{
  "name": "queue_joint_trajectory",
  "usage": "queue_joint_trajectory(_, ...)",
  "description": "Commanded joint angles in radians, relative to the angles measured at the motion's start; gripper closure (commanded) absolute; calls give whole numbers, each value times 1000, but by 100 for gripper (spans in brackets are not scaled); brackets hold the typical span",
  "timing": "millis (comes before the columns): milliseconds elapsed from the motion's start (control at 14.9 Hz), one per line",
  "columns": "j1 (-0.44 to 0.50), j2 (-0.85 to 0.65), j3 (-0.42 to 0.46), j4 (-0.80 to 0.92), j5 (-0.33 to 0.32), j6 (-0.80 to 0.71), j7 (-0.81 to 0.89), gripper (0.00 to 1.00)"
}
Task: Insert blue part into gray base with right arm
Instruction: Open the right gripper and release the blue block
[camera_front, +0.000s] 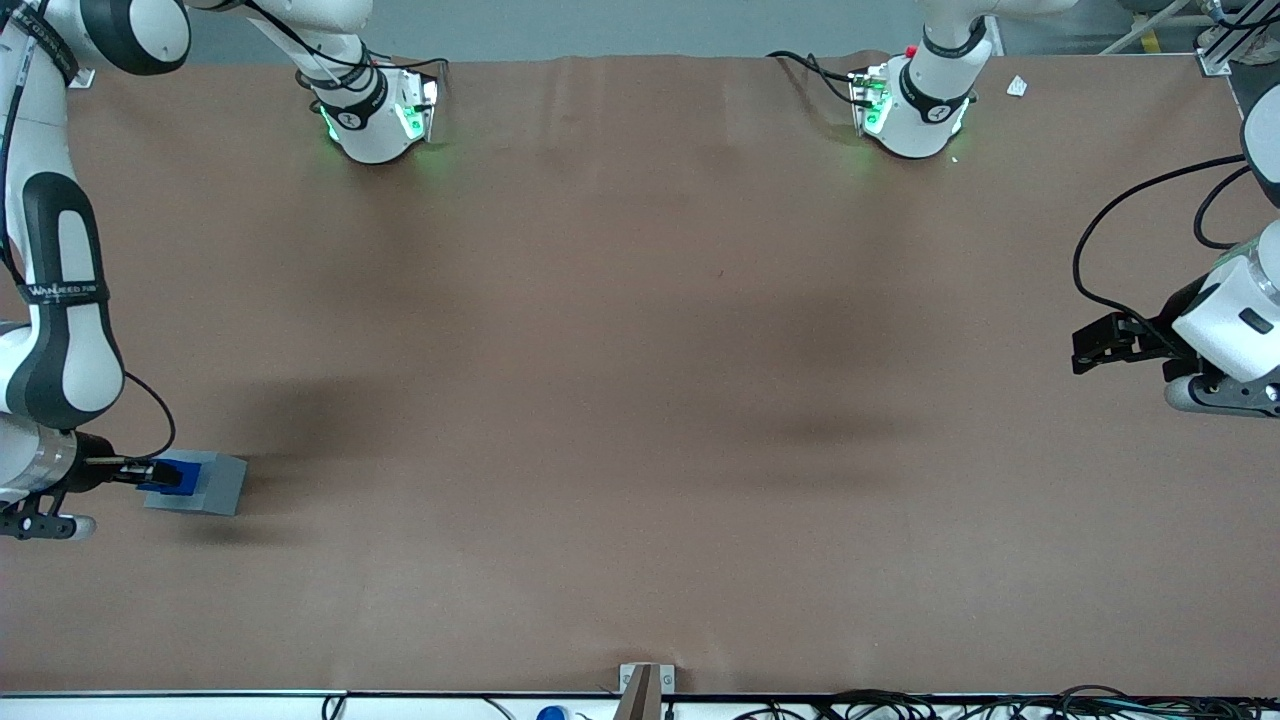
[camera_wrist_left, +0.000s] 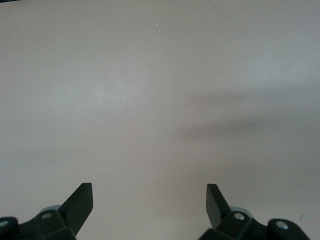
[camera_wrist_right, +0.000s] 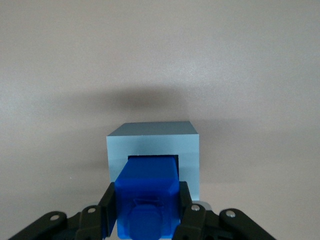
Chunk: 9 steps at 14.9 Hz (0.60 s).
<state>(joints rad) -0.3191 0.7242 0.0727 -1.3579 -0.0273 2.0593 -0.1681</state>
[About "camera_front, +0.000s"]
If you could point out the blue plastic part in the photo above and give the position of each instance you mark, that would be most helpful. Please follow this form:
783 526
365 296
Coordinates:
187 475

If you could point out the gray square base block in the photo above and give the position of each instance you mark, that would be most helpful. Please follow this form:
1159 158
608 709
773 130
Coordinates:
222 485

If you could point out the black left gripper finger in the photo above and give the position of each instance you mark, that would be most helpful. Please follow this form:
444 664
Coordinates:
1115 330
1110 357

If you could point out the aluminium frame post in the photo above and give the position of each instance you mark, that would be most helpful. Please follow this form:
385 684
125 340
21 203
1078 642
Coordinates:
84 78
1215 62

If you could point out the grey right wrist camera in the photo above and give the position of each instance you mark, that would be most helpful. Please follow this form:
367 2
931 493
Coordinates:
75 526

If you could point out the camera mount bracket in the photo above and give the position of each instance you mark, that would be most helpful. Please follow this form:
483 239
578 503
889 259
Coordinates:
640 695

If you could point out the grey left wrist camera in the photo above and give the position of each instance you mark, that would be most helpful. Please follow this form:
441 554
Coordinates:
1200 396

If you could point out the blue round object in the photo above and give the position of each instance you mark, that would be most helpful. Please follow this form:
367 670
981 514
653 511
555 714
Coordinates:
552 714

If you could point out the white pipe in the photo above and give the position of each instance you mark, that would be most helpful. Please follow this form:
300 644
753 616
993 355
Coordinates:
1140 28

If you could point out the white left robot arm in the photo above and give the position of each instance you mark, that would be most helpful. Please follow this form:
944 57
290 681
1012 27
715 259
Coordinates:
925 100

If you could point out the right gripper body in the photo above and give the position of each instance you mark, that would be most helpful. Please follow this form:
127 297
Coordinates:
93 472

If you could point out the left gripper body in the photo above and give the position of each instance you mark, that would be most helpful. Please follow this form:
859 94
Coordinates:
1163 329

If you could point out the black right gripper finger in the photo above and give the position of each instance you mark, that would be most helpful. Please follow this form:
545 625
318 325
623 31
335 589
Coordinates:
145 481
130 465

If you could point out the white paper scrap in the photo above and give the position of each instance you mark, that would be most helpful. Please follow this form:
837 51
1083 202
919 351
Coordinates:
1017 86

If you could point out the brown table cover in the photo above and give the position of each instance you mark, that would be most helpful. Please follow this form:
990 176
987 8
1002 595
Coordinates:
640 400

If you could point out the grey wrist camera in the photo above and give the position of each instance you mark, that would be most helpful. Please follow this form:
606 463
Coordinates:
75 526
1200 396

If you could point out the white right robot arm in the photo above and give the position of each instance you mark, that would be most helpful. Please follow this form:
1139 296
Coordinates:
70 370

